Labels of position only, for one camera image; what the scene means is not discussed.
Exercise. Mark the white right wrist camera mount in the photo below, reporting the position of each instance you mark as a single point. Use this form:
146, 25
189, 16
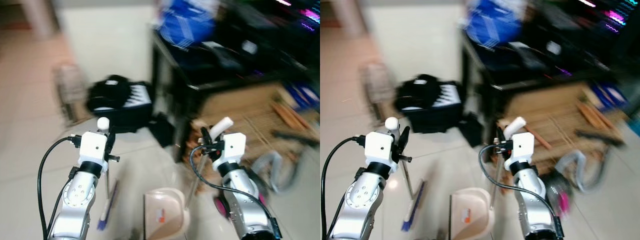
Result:
522, 147
233, 146

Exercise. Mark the blue packet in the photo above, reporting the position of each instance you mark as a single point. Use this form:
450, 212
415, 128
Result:
302, 95
607, 95

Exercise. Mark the black table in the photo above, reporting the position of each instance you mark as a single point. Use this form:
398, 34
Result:
200, 75
510, 75

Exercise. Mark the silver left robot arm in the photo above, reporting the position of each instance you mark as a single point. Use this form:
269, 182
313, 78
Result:
362, 197
77, 197

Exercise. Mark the pink object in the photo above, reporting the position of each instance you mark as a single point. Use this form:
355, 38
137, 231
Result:
563, 202
219, 205

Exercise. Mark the large black bag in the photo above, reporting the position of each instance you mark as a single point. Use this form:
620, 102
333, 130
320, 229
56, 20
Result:
430, 102
120, 102

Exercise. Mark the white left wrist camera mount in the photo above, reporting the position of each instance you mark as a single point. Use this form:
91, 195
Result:
93, 147
378, 149

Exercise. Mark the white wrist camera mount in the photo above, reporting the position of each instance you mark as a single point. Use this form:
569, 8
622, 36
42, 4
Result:
522, 147
93, 147
233, 146
378, 149

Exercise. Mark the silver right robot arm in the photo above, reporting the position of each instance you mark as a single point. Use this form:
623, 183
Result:
532, 196
245, 196

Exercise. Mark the brown cardboard box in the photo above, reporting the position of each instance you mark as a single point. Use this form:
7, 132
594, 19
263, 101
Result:
550, 107
240, 107

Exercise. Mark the blue cloth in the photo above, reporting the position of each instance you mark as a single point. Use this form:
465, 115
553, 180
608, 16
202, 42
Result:
492, 22
185, 22

